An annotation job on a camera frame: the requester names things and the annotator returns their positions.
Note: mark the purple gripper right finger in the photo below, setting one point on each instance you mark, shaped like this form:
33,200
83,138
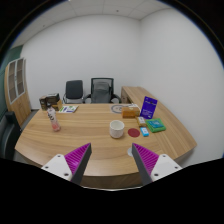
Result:
152,166

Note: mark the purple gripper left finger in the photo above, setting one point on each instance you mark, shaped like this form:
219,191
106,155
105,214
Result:
71,166

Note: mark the clear plastic water bottle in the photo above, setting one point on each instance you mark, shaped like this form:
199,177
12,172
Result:
52,116

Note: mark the small blue box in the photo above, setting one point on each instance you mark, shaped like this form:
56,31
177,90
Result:
144,131

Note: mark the red round coaster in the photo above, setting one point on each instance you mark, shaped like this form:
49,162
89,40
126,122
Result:
133,132

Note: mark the small yellow packet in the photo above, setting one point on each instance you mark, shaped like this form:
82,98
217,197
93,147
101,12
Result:
141,122

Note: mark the white ceramic cup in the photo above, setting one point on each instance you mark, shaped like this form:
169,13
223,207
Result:
116,128

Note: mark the white green leaflet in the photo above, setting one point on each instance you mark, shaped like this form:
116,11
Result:
68,109

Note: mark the orange tissue box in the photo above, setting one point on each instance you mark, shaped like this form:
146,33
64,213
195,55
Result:
130,112

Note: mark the blue standing sign card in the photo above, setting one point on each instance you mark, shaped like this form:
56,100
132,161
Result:
148,108

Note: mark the round patterned coaster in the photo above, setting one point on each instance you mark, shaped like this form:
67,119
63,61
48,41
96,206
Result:
116,109

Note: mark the dark cardboard box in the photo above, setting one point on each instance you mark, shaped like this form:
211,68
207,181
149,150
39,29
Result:
52,99

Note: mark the grey office chair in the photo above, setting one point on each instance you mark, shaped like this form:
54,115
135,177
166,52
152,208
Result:
74,91

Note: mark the black chair at left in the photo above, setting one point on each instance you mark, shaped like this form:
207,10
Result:
10,132

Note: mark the black mesh office chair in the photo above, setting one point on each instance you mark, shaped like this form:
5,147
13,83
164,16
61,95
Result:
102,91

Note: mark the wooden glass-door cabinet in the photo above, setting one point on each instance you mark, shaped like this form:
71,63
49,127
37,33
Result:
16,93

